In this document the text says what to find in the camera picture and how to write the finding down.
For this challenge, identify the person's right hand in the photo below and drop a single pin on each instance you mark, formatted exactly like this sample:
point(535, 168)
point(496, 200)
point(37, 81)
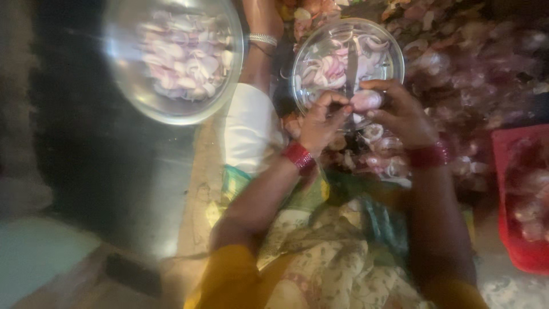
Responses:
point(401, 116)

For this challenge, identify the person's left hand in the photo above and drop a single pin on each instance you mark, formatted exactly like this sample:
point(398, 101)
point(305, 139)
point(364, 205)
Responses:
point(317, 126)

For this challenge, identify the peeled pink onion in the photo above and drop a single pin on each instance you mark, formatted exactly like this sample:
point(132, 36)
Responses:
point(366, 101)

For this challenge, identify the red bangles on left wrist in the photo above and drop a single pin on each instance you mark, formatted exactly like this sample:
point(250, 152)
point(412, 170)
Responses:
point(299, 155)

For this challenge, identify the red bangles on wrist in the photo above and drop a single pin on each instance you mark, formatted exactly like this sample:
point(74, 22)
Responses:
point(428, 155)
point(299, 155)

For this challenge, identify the pile of peeled onion halves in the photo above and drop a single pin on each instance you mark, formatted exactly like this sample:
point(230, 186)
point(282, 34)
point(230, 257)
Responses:
point(381, 156)

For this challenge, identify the red bangles on right wrist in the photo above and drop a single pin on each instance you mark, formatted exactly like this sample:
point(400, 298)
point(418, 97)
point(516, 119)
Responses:
point(428, 155)

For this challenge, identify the onion slices in small bowl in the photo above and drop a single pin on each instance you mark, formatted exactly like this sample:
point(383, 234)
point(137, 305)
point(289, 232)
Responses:
point(330, 68)

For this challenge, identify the white underskirt cloth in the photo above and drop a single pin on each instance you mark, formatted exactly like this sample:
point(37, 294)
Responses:
point(251, 128)

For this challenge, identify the upright steel cutter blade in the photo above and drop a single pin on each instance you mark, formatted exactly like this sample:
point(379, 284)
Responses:
point(351, 68)

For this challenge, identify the small steel bowl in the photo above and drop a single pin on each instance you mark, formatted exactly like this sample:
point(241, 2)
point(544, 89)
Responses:
point(388, 47)

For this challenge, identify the heap of onion peels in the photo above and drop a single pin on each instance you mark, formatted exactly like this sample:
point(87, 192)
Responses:
point(463, 60)

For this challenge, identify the silver anklet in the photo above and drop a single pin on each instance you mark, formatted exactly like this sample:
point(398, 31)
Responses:
point(262, 39)

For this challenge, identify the person's bare foot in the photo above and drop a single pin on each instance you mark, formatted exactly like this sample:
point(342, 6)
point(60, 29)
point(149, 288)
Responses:
point(262, 19)

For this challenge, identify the person's floral sari clothing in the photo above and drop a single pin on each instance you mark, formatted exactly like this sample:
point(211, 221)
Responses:
point(334, 257)

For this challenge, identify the red crate of onions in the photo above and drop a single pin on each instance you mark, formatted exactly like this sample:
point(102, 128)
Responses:
point(521, 201)

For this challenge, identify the onion slices in large bowl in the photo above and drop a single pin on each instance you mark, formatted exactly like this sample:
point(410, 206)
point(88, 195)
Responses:
point(186, 55)

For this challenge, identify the large steel bowl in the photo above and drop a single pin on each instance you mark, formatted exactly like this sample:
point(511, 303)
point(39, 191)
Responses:
point(128, 81)

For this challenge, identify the pale teal slab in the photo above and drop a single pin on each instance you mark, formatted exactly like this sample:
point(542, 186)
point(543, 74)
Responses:
point(38, 257)

